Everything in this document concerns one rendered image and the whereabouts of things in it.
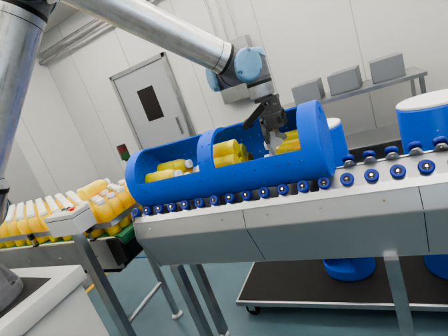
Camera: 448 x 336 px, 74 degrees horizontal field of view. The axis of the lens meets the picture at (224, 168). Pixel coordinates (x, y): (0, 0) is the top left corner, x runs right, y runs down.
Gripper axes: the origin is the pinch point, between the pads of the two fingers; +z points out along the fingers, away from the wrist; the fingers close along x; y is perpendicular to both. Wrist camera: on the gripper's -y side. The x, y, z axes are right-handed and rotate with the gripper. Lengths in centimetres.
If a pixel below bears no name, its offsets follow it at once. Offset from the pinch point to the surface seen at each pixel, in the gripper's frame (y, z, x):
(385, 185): 33.9, 17.6, -5.5
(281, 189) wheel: 0.0, 13.7, -5.1
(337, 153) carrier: 16, 19, 46
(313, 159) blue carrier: 14.7, 3.7, -8.5
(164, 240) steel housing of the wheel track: -62, 29, -7
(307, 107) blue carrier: 15.6, -12.4, 0.2
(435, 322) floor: 42, 109, 33
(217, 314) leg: -65, 91, 12
